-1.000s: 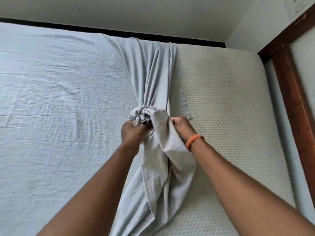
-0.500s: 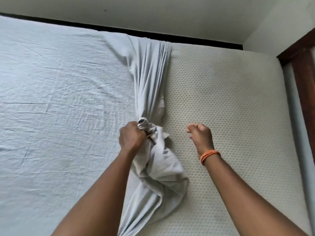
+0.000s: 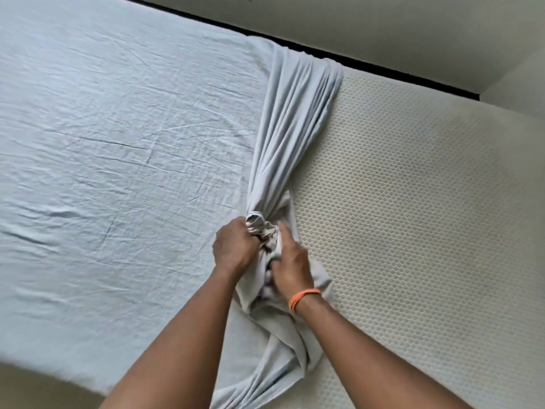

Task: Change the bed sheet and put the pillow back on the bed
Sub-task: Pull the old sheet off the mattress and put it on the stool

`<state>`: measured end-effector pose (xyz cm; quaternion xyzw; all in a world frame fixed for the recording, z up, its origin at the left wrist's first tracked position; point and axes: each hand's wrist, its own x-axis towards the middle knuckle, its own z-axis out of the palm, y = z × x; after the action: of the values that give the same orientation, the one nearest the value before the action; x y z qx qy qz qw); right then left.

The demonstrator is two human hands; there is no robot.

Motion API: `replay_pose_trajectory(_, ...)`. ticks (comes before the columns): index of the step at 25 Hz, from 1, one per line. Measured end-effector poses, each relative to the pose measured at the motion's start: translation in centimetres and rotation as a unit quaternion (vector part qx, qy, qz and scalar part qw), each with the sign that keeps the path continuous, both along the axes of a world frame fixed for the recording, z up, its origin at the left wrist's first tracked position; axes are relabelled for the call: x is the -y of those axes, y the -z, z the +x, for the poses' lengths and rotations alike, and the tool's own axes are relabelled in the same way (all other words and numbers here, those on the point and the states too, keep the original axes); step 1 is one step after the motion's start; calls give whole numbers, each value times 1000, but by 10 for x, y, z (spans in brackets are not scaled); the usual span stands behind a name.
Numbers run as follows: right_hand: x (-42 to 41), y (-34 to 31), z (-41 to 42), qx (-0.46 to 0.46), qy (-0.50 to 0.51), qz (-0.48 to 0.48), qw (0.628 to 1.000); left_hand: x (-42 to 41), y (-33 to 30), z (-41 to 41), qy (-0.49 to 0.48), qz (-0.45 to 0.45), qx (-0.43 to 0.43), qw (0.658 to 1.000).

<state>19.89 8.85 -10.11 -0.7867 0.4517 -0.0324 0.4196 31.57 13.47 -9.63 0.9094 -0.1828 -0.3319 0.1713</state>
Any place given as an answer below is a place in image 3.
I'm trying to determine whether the person's right hand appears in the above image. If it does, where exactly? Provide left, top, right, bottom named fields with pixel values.
left=267, top=221, right=316, bottom=305

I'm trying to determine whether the person's left hand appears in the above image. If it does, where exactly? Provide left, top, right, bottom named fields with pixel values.
left=212, top=216, right=261, bottom=279

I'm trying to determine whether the white honeycomb mattress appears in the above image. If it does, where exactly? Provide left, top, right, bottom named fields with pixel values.
left=221, top=65, right=545, bottom=409

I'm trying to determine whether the grey bed sheet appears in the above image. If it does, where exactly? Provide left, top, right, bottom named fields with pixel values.
left=0, top=0, right=346, bottom=409

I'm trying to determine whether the person's right forearm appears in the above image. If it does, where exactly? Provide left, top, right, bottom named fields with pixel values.
left=294, top=295, right=471, bottom=409

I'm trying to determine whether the person's left forearm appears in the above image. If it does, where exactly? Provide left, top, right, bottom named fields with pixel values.
left=100, top=268, right=241, bottom=409

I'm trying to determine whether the orange wrist band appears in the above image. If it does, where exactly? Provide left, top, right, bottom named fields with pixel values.
left=288, top=287, right=322, bottom=312

